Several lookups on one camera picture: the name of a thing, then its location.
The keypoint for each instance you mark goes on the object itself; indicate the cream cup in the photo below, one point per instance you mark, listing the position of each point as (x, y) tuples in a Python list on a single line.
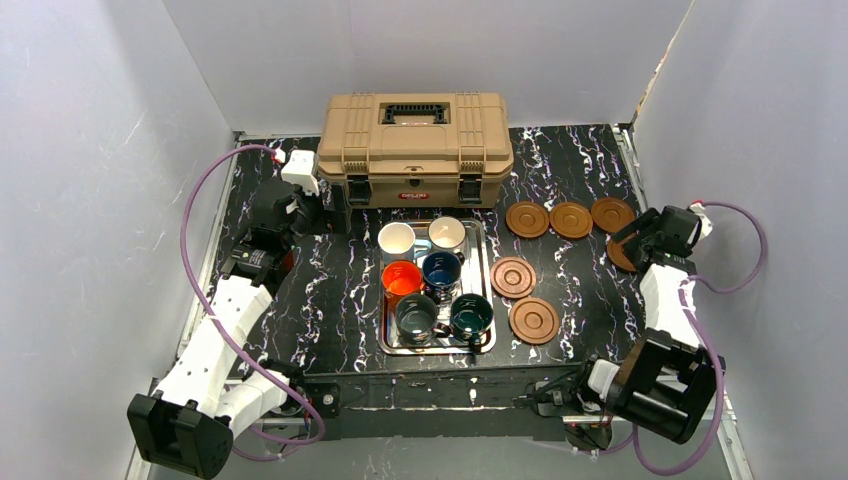
[(447, 234)]

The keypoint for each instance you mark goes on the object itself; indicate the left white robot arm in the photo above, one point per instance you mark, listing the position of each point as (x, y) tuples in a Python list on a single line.
[(215, 390)]

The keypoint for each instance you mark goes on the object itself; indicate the white cup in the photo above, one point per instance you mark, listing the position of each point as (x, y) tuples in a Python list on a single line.
[(396, 242)]

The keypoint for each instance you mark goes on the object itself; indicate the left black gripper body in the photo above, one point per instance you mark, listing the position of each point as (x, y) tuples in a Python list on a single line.
[(317, 216)]

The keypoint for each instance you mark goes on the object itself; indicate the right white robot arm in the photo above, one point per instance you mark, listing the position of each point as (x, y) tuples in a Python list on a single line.
[(667, 380)]

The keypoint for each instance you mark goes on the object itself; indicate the tan plastic toolbox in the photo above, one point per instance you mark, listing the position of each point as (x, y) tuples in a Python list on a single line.
[(426, 150)]

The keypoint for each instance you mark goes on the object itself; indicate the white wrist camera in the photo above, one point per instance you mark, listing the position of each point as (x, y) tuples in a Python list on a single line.
[(300, 169), (704, 225)]

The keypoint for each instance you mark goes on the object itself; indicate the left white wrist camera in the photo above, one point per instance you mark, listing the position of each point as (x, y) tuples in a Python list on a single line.
[(300, 169)]

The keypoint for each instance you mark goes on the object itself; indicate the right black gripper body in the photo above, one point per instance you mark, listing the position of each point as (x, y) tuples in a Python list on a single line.
[(636, 237)]

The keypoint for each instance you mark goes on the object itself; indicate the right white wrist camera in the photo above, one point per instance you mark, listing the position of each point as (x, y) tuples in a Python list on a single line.
[(704, 225)]

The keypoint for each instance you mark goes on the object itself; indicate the stainless steel tray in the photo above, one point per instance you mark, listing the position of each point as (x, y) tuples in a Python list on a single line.
[(474, 278)]

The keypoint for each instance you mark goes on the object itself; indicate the dark grey cup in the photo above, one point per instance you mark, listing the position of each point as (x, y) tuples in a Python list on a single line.
[(417, 320)]

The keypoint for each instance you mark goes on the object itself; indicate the teal cup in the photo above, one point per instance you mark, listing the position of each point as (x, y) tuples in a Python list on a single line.
[(471, 317)]

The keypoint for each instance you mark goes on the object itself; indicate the brown wooden coaster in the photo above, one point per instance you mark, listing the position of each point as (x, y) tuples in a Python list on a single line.
[(571, 220), (611, 214), (617, 256), (533, 321), (513, 277), (527, 219)]

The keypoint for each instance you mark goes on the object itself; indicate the orange cup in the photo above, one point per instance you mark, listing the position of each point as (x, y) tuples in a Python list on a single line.
[(399, 279)]

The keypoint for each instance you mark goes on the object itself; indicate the navy blue cup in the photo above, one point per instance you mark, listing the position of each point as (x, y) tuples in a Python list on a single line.
[(442, 273)]

